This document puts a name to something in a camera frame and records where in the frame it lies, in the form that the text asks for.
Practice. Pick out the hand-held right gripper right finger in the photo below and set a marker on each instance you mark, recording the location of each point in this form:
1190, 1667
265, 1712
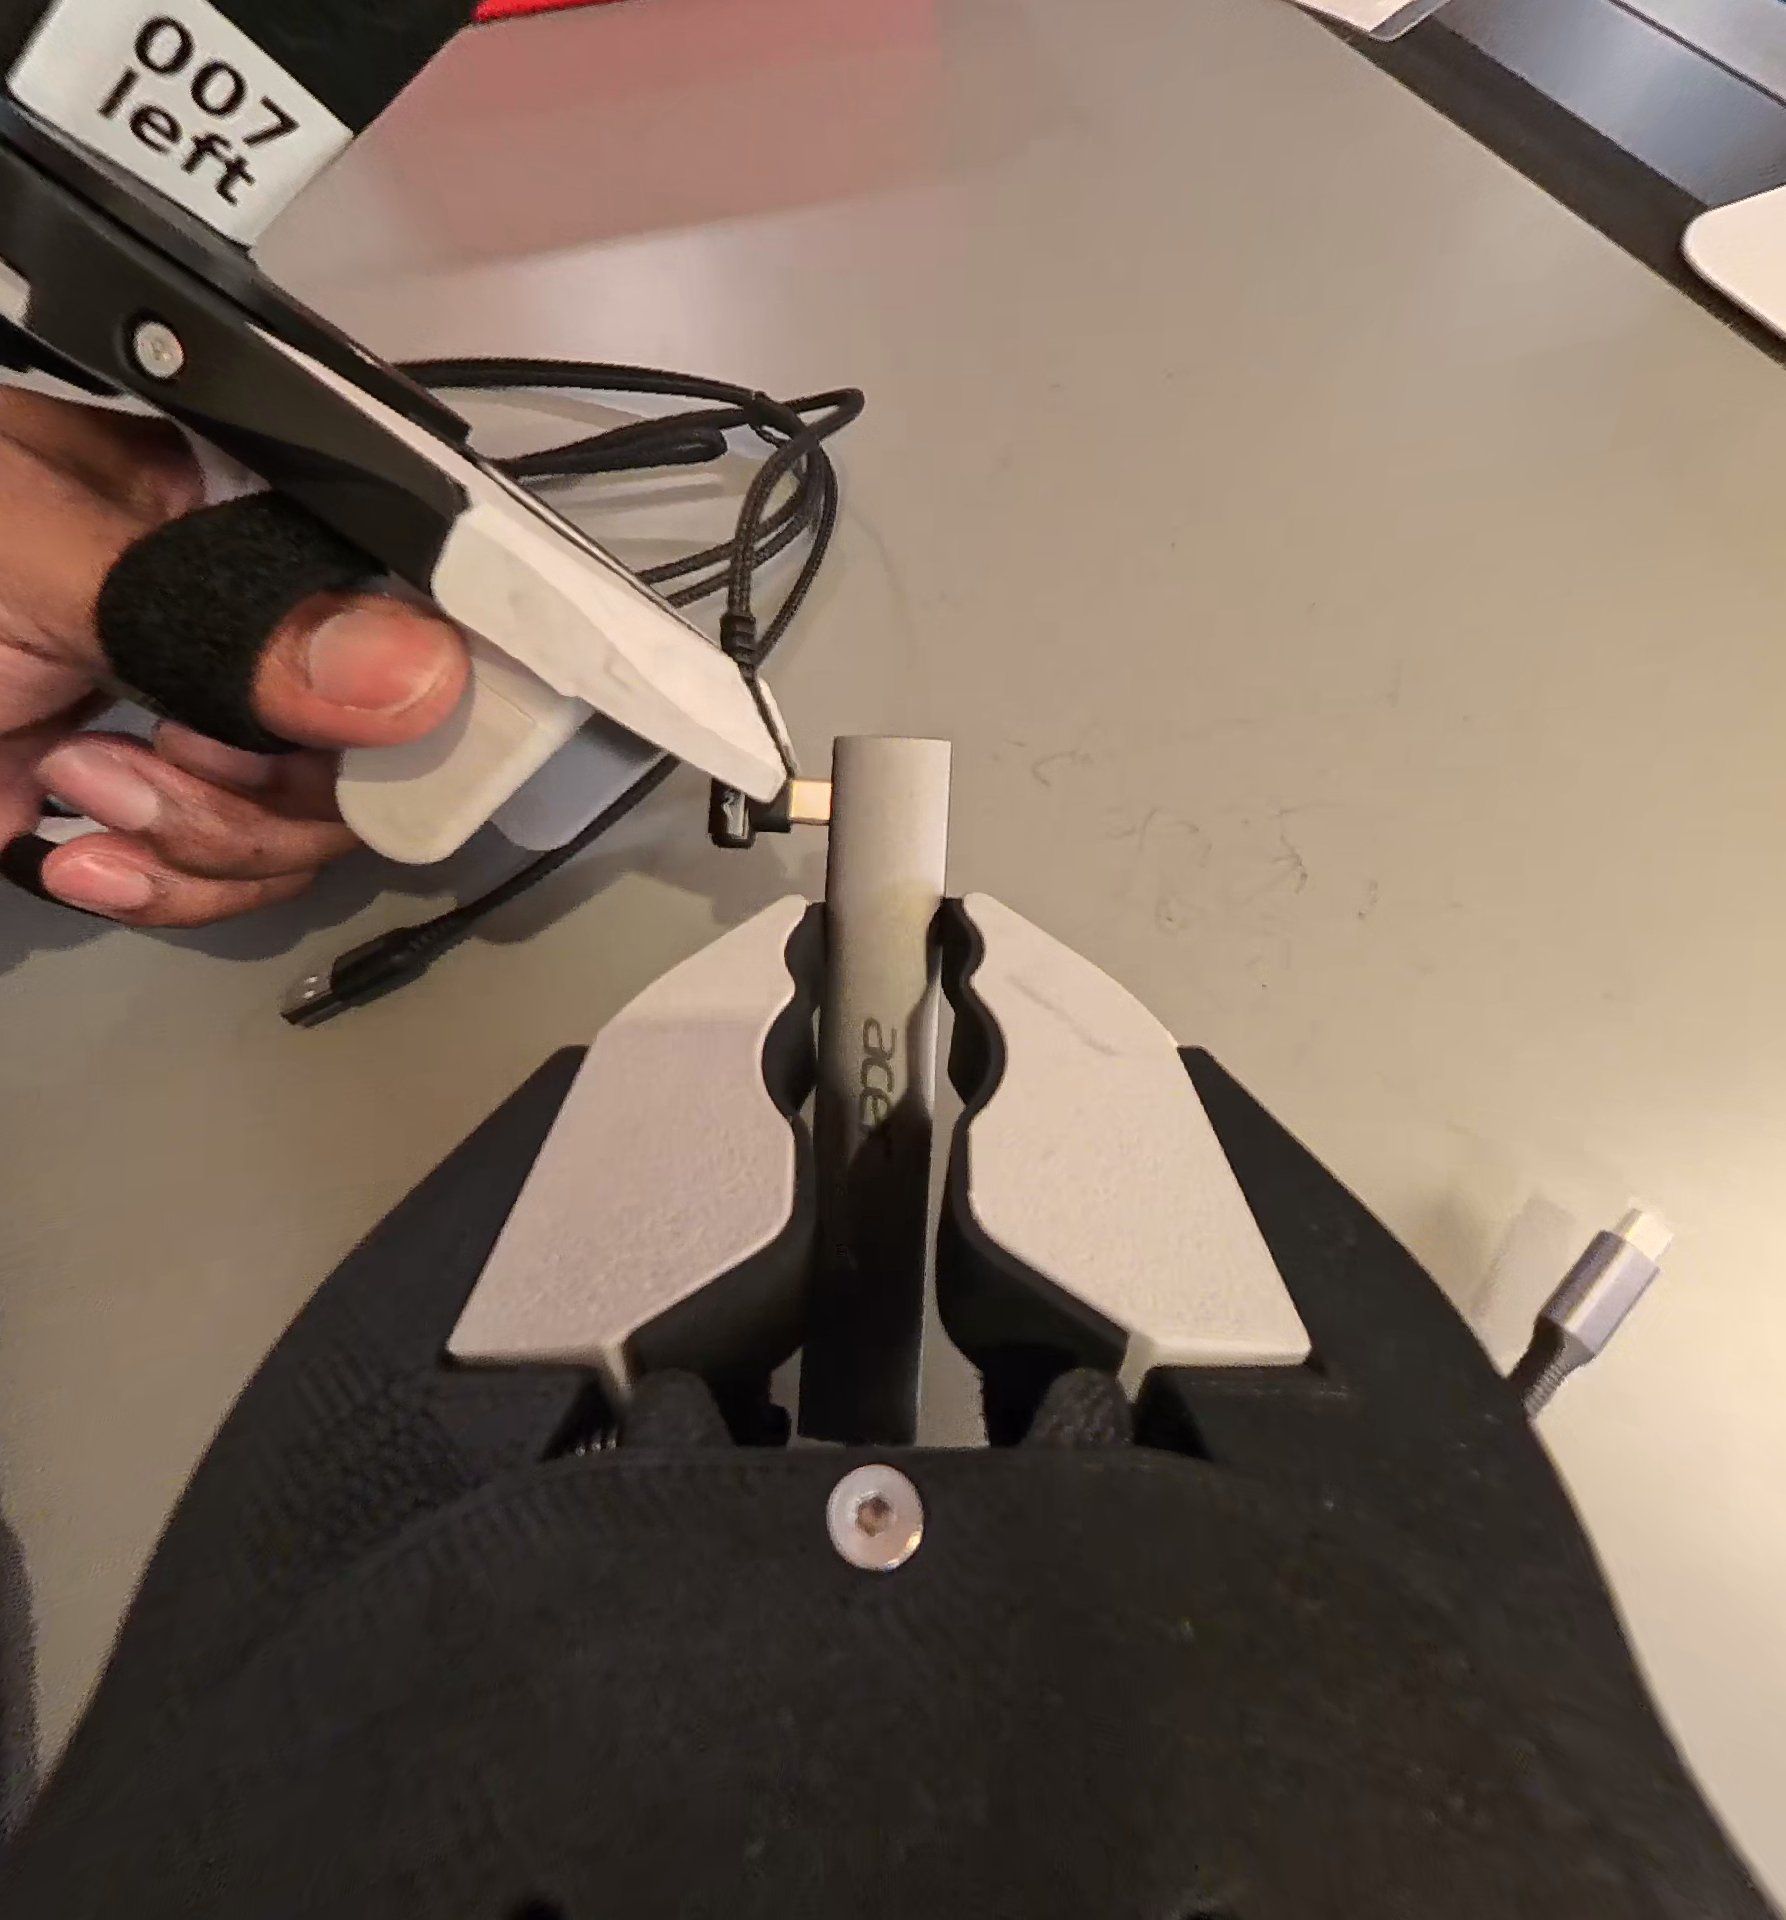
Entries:
1118, 1186

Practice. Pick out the person's left hand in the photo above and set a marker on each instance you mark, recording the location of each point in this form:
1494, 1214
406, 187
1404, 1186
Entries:
9, 600

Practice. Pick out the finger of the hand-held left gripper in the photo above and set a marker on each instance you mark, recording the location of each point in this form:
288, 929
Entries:
607, 644

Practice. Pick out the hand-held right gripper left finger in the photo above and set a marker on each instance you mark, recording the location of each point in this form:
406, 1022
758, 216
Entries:
653, 1186

